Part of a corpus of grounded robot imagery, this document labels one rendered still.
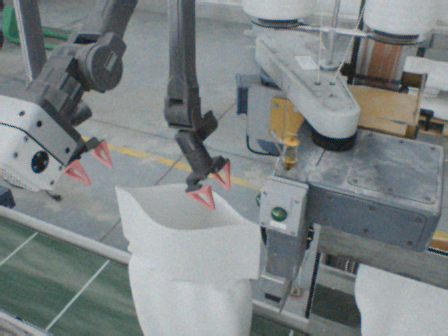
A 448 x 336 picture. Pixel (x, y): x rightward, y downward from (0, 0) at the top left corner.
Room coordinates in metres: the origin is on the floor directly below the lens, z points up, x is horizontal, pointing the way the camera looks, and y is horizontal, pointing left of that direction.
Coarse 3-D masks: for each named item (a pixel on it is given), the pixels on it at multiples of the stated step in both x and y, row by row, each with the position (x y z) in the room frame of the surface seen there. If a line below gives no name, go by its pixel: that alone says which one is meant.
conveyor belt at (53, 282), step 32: (0, 224) 1.56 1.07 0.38; (0, 256) 1.34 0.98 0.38; (32, 256) 1.34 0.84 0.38; (64, 256) 1.34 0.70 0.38; (96, 256) 1.34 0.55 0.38; (0, 288) 1.16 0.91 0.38; (32, 288) 1.16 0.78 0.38; (64, 288) 1.17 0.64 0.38; (96, 288) 1.17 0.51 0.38; (128, 288) 1.16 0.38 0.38; (32, 320) 1.01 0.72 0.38; (64, 320) 1.01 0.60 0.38; (96, 320) 1.01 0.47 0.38; (128, 320) 1.01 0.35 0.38; (256, 320) 1.01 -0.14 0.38
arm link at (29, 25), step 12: (24, 0) 1.19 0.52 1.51; (36, 0) 1.21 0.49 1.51; (24, 12) 1.17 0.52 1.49; (36, 12) 1.19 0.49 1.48; (24, 24) 1.15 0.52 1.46; (36, 24) 1.17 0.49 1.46; (24, 36) 1.13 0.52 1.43; (36, 36) 1.15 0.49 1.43; (24, 48) 1.12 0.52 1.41; (36, 48) 1.13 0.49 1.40; (24, 60) 1.11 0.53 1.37; (36, 60) 1.11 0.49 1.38; (36, 72) 1.08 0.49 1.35
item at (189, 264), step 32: (128, 192) 0.99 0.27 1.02; (160, 192) 1.00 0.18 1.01; (128, 224) 0.98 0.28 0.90; (160, 224) 1.00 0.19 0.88; (192, 224) 1.01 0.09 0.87; (224, 224) 0.93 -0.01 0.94; (256, 224) 0.84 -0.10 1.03; (160, 256) 0.84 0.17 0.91; (192, 256) 0.81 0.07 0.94; (224, 256) 0.83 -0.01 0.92; (256, 256) 0.83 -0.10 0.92; (160, 288) 0.86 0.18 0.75; (192, 288) 0.82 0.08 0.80; (224, 288) 0.81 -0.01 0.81; (160, 320) 0.86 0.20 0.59; (192, 320) 0.81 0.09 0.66; (224, 320) 0.78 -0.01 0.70
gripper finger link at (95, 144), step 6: (96, 138) 1.06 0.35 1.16; (90, 144) 1.03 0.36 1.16; (96, 144) 1.04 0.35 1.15; (102, 144) 1.05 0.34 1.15; (84, 150) 1.02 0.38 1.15; (90, 150) 1.03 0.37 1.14; (96, 150) 1.06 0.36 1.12; (108, 150) 1.05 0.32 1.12; (96, 156) 1.06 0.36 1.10; (108, 156) 1.04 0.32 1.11; (102, 162) 1.05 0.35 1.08; (108, 162) 1.04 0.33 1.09
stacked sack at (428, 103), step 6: (438, 96) 3.21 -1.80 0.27; (444, 96) 3.20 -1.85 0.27; (426, 102) 3.13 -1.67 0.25; (432, 102) 3.11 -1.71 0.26; (438, 102) 3.11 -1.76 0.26; (444, 102) 3.10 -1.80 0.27; (426, 108) 3.08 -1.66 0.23; (432, 108) 3.06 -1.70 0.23; (438, 108) 3.05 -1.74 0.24; (444, 108) 3.03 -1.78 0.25; (438, 114) 3.03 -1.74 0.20; (444, 114) 3.01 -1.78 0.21
